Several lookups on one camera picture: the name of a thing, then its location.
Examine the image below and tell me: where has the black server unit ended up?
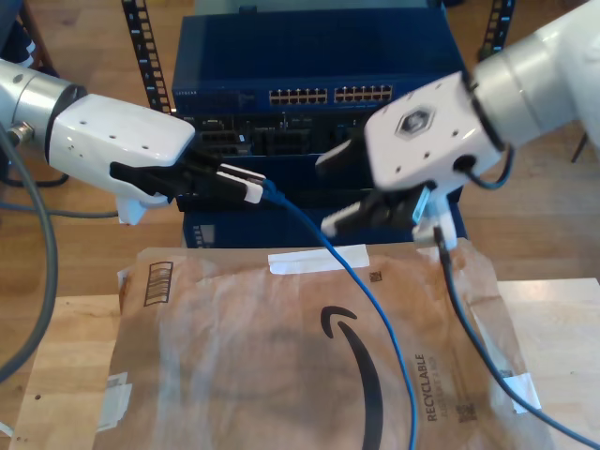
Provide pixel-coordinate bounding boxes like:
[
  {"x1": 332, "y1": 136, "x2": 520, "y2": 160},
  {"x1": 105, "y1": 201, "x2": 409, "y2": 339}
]
[{"x1": 175, "y1": 111, "x2": 376, "y2": 158}]

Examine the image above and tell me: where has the brown packing paper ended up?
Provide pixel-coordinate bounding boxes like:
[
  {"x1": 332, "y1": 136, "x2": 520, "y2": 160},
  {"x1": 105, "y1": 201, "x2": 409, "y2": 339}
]
[{"x1": 93, "y1": 236, "x2": 557, "y2": 450}]

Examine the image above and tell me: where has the white paper label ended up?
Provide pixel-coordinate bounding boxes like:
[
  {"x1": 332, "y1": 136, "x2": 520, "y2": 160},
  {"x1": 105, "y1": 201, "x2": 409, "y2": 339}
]
[
  {"x1": 97, "y1": 372, "x2": 133, "y2": 432},
  {"x1": 499, "y1": 372, "x2": 544, "y2": 415}
]

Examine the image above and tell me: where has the dark shoe white sole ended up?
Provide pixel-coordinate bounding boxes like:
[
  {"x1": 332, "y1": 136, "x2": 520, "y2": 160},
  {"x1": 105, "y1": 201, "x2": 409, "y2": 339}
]
[{"x1": 2, "y1": 21, "x2": 38, "y2": 67}]

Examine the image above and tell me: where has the white tape strip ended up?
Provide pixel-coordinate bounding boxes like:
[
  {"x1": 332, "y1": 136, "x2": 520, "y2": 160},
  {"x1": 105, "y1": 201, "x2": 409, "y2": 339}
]
[{"x1": 267, "y1": 245, "x2": 370, "y2": 277}]

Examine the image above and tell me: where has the black gripper power cable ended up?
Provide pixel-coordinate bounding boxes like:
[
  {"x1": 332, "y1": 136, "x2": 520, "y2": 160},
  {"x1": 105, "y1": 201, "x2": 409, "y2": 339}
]
[{"x1": 457, "y1": 144, "x2": 516, "y2": 191}]

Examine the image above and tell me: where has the wooden shoe shelf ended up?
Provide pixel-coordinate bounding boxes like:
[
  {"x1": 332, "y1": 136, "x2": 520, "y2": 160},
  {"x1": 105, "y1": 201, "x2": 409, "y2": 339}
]
[{"x1": 18, "y1": 0, "x2": 53, "y2": 69}]

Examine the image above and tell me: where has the blue network cable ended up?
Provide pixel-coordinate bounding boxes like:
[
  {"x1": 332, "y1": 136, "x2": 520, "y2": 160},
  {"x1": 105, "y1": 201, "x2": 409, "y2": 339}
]
[{"x1": 260, "y1": 179, "x2": 419, "y2": 450}]

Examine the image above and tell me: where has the black camera cable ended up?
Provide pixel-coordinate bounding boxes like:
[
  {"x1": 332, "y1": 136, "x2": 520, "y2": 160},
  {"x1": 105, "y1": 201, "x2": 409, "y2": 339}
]
[{"x1": 433, "y1": 224, "x2": 600, "y2": 449}]

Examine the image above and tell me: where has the black rack frame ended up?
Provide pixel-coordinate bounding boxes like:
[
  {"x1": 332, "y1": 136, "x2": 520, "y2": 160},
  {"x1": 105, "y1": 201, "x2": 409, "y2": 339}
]
[{"x1": 120, "y1": 0, "x2": 517, "y2": 212}]

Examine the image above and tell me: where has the blue network switch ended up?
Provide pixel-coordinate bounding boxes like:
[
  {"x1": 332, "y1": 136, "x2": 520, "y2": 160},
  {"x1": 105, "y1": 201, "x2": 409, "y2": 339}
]
[{"x1": 171, "y1": 8, "x2": 472, "y2": 113}]

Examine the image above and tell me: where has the grey camera cable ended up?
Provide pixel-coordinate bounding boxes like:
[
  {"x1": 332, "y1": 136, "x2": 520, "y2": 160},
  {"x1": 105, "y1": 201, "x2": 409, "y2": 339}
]
[{"x1": 0, "y1": 201, "x2": 121, "y2": 221}]

